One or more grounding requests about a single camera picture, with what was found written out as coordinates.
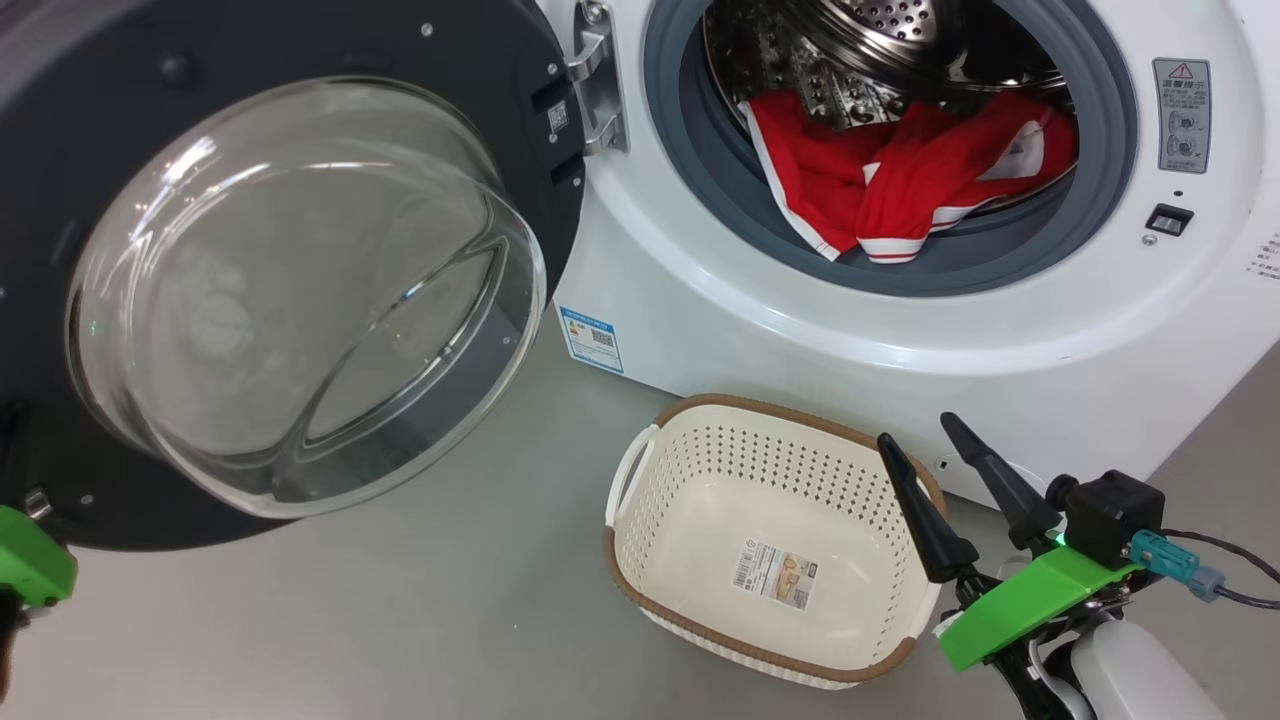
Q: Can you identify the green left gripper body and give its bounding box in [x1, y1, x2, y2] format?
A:
[0, 505, 79, 651]

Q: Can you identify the basket product label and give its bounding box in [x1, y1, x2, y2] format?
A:
[733, 541, 819, 611]

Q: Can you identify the steel perforated drum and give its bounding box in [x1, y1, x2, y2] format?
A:
[703, 0, 1081, 136]

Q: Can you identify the white washing machine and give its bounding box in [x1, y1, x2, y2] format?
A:
[535, 0, 1280, 511]

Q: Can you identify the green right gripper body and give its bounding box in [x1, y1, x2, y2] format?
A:
[938, 547, 1141, 720]

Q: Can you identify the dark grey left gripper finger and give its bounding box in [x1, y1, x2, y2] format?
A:
[0, 400, 29, 509]

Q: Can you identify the cream perforated laundry basket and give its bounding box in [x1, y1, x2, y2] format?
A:
[603, 393, 949, 691]

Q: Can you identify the grey warning label sticker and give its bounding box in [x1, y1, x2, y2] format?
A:
[1152, 58, 1212, 175]

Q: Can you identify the red garment white trim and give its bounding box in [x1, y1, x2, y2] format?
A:
[855, 92, 1079, 265]

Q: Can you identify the black cable teal connector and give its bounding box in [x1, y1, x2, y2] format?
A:
[1130, 528, 1280, 609]

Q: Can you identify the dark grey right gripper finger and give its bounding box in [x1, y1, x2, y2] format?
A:
[877, 432, 981, 584]
[940, 412, 1063, 551]

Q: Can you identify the black round glass washer door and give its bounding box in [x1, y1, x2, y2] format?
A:
[0, 0, 591, 553]

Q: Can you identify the metal door hinge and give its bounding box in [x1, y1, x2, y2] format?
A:
[568, 0, 629, 156]

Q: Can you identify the blue energy label sticker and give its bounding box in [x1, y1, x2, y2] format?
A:
[557, 305, 625, 375]

